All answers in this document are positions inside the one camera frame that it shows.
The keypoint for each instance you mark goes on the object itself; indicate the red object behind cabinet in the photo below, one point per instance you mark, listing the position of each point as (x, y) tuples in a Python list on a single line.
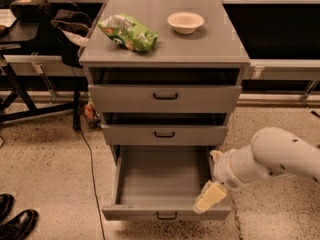
[(91, 115)]

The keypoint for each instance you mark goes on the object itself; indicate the black left shoe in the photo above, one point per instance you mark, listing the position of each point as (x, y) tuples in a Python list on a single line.
[(6, 204)]

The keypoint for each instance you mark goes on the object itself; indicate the white paper bowl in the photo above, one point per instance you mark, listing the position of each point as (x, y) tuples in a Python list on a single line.
[(185, 22)]

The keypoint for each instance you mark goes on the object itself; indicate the grey drawer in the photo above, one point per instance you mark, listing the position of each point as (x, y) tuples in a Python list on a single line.
[(165, 91), (161, 183), (191, 129)]

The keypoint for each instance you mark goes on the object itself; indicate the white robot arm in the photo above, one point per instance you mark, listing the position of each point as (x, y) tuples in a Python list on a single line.
[(272, 153)]

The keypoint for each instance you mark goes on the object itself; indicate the grey middle drawer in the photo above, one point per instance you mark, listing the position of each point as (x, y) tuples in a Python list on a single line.
[(191, 129)]

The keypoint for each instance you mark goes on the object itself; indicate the grey bottom drawer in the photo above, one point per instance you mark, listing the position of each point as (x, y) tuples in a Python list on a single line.
[(161, 183)]

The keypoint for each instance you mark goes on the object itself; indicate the green chip bag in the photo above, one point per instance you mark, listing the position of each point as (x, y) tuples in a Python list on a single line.
[(129, 33)]

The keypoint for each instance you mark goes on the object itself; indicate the grey drawer cabinet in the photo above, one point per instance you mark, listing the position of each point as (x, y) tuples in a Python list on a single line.
[(214, 45)]

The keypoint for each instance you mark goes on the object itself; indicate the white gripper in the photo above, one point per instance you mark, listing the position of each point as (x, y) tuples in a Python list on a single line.
[(222, 171)]

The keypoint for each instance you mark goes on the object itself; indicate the grey top drawer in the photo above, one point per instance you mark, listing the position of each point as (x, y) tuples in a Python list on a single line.
[(165, 91)]

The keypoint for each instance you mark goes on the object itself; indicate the black folding table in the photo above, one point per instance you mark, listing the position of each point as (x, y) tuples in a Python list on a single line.
[(32, 59)]

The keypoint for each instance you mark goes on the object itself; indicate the black bag on table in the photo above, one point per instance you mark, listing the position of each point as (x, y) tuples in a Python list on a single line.
[(31, 10)]

